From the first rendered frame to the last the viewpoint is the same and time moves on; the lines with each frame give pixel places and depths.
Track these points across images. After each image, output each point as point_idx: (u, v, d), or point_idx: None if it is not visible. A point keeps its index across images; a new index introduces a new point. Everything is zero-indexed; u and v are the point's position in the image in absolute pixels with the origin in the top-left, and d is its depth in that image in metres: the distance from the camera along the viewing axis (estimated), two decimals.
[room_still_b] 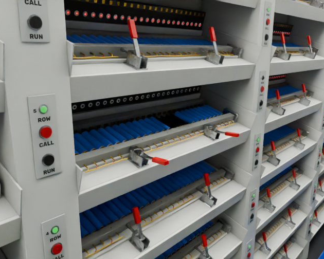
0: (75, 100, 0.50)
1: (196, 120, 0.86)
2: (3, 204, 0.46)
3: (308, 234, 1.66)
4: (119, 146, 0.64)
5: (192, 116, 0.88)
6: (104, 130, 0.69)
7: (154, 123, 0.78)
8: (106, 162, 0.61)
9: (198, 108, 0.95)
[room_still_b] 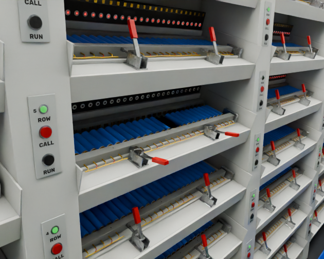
0: (75, 100, 0.50)
1: (196, 120, 0.86)
2: (3, 204, 0.46)
3: (308, 234, 1.66)
4: (119, 146, 0.64)
5: (192, 116, 0.88)
6: (104, 130, 0.69)
7: (154, 123, 0.78)
8: (106, 162, 0.61)
9: (198, 108, 0.95)
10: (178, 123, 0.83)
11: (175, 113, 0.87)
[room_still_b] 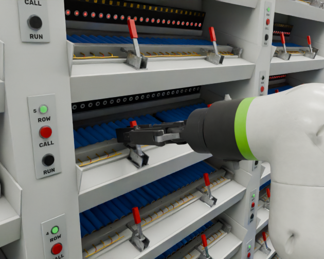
0: (75, 100, 0.50)
1: None
2: (3, 204, 0.46)
3: None
4: (113, 141, 0.65)
5: (188, 114, 0.89)
6: (100, 127, 0.70)
7: (150, 120, 0.79)
8: (106, 162, 0.61)
9: (194, 106, 0.96)
10: (175, 120, 0.84)
11: (171, 111, 0.87)
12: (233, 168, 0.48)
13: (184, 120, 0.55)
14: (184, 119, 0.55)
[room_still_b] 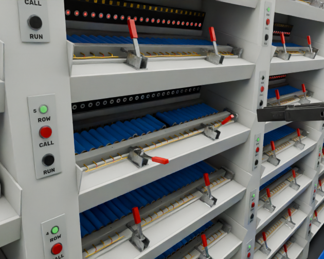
0: (75, 100, 0.50)
1: (193, 118, 0.87)
2: (3, 204, 0.46)
3: (308, 234, 1.66)
4: (118, 145, 0.64)
5: (189, 114, 0.88)
6: (103, 129, 0.69)
7: (152, 122, 0.79)
8: (106, 162, 0.61)
9: (195, 106, 0.96)
10: (176, 121, 0.83)
11: (172, 112, 0.87)
12: None
13: None
14: None
